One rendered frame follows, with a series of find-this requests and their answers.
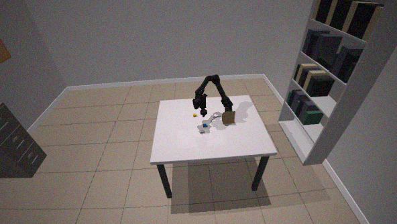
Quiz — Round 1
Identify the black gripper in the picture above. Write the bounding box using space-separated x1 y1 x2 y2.
200 102 207 117

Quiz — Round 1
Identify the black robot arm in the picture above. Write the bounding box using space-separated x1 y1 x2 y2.
193 74 233 112

